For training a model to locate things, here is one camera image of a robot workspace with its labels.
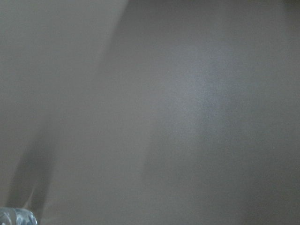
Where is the clear glass sauce bottle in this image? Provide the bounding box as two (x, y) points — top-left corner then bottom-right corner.
(0, 207), (38, 225)

